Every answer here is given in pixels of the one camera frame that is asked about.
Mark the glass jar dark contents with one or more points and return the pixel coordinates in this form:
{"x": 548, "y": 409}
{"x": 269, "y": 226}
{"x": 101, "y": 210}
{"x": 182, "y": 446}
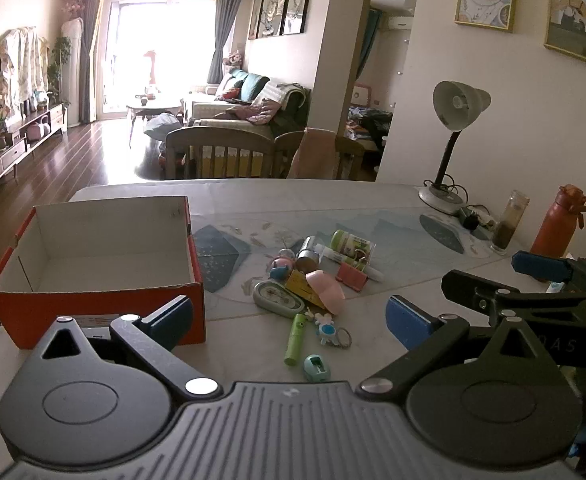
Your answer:
{"x": 505, "y": 232}

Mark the white desk lamp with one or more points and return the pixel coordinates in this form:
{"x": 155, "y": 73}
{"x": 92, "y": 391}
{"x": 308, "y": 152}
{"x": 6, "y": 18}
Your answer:
{"x": 448, "y": 110}

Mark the black framed picture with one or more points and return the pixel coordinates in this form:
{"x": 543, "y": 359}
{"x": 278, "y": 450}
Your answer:
{"x": 273, "y": 10}
{"x": 298, "y": 2}
{"x": 255, "y": 17}

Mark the wooden TV cabinet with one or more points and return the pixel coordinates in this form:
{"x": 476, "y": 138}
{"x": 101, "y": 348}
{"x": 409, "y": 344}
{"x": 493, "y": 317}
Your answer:
{"x": 3, "y": 157}

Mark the white green marker pen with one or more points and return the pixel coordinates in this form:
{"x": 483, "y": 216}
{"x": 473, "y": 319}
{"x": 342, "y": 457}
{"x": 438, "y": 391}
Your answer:
{"x": 333, "y": 255}

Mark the mint alarm clock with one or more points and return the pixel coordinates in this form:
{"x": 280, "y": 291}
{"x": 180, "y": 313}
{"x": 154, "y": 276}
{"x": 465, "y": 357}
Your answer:
{"x": 275, "y": 297}

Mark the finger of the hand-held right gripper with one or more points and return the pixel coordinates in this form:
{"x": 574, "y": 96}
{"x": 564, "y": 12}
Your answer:
{"x": 473, "y": 287}
{"x": 540, "y": 266}

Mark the pink plastic bowl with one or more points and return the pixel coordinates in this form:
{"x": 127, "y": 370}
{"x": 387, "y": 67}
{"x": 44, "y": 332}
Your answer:
{"x": 328, "y": 292}

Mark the white bottle green lid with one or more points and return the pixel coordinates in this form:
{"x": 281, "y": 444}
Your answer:
{"x": 350, "y": 245}

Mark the blue whale toy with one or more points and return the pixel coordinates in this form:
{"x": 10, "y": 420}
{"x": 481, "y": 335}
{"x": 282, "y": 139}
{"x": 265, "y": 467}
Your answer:
{"x": 279, "y": 274}

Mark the white knitted blanket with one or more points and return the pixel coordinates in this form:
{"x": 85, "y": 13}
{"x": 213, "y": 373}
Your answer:
{"x": 283, "y": 92}

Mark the wooden chair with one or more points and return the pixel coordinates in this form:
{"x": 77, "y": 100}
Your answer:
{"x": 285, "y": 140}

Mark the pink cloth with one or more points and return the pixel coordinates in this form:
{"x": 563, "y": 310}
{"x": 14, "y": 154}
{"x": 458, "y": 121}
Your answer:
{"x": 313, "y": 155}

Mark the wooden chair slatted back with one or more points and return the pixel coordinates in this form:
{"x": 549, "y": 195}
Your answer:
{"x": 213, "y": 135}

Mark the clear printed table mat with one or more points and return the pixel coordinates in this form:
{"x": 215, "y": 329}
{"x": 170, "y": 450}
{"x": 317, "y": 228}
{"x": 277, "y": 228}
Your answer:
{"x": 398, "y": 240}

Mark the beige sofa teal cushions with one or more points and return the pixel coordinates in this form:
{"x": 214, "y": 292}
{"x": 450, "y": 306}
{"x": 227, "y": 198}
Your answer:
{"x": 253, "y": 85}

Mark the small yellow carton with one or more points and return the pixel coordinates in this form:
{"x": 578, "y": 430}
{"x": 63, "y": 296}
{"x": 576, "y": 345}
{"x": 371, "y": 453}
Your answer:
{"x": 300, "y": 285}

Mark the orange water bottle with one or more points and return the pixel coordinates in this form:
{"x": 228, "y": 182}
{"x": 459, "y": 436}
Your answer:
{"x": 555, "y": 225}

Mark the black power plug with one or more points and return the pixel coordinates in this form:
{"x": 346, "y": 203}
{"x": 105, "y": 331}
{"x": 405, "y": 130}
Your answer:
{"x": 469, "y": 221}

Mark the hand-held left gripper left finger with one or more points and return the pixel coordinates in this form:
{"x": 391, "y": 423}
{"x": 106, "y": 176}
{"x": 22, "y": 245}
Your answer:
{"x": 170, "y": 317}

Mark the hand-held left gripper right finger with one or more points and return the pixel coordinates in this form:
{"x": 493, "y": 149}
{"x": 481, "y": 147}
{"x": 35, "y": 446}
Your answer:
{"x": 408, "y": 322}

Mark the grey curtain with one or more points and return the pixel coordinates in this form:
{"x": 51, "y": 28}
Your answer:
{"x": 223, "y": 35}
{"x": 90, "y": 50}

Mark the white air conditioner unit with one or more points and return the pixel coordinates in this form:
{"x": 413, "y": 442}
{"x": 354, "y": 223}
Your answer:
{"x": 400, "y": 22}

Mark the tall potted plant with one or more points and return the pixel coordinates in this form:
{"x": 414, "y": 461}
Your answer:
{"x": 63, "y": 50}

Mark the oval coffee table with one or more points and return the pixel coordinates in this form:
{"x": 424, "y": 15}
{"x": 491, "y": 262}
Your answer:
{"x": 153, "y": 105}

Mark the pink binder clip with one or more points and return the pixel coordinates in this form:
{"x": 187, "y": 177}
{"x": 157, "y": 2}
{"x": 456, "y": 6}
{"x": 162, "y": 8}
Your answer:
{"x": 350, "y": 275}

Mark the white covered tower unit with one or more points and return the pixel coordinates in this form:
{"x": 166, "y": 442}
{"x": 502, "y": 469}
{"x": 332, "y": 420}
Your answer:
{"x": 72, "y": 70}

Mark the teal pencil sharpener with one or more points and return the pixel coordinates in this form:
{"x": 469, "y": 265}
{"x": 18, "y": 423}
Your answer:
{"x": 315, "y": 367}

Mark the pink pig figurine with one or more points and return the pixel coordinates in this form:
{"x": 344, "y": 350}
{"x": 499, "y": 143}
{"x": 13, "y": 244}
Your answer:
{"x": 283, "y": 260}

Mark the floral cloth cover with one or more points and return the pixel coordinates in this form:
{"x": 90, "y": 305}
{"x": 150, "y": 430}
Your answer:
{"x": 20, "y": 65}

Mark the orange cardboard box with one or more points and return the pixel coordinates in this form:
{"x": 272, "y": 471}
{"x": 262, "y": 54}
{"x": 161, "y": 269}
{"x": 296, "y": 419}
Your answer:
{"x": 98, "y": 240}

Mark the light green tube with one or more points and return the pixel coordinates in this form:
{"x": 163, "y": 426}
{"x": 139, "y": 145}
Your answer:
{"x": 293, "y": 345}

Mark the silver cylinder jar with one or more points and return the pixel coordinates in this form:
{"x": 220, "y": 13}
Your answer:
{"x": 307, "y": 260}

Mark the grey bean bag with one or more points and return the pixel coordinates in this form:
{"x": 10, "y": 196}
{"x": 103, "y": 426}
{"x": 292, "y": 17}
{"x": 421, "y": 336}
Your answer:
{"x": 163, "y": 125}

